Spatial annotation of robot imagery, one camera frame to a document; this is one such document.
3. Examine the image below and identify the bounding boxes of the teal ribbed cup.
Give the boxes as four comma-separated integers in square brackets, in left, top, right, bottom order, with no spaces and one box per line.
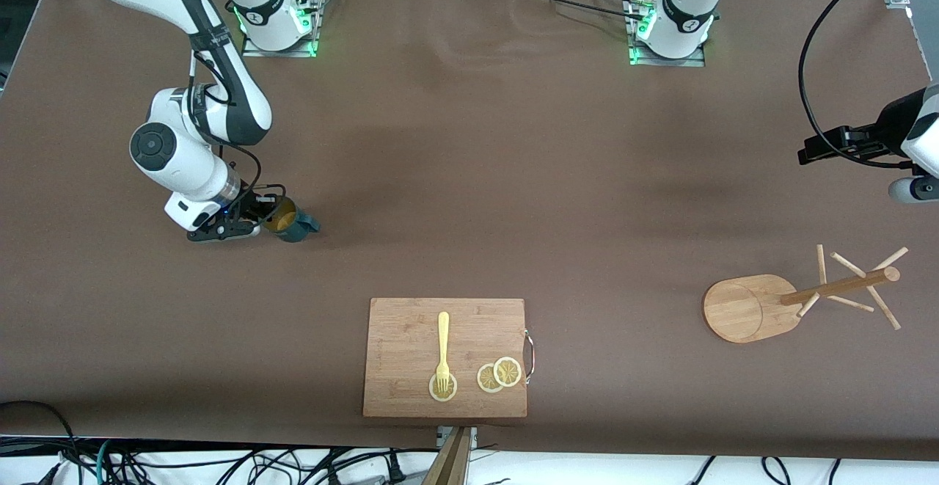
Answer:
[263,196,322,244]

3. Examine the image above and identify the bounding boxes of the brown angled bar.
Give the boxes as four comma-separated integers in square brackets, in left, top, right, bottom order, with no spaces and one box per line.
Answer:
[420,427,471,485]

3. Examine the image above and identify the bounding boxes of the teal floor cable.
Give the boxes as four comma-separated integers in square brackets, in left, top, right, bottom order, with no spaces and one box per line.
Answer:
[94,439,120,485]

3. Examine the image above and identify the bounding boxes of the thick black floor cable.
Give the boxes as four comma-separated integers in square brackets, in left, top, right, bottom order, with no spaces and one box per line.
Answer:
[0,400,81,485]

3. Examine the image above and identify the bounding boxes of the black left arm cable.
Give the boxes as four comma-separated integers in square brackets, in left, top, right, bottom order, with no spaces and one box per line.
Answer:
[797,0,918,170]

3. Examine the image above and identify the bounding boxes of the brown table mat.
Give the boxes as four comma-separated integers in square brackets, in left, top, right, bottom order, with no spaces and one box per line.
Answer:
[0,0,939,462]

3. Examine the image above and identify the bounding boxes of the wooden cup rack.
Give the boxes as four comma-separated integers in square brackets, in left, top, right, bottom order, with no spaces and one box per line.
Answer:
[703,244,910,344]

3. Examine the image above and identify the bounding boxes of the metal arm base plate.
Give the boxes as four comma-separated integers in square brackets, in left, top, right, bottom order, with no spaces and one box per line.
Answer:
[627,0,707,68]
[241,0,321,59]

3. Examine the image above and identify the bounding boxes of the bamboo cutting board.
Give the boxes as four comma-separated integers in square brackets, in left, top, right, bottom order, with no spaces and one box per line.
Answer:
[362,298,536,419]

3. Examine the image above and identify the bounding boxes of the yellow plastic fork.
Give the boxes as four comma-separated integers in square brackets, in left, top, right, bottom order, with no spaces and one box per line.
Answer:
[436,312,451,392]

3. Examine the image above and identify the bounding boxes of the grey metal bracket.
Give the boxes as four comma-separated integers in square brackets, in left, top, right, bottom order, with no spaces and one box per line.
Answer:
[436,426,478,449]

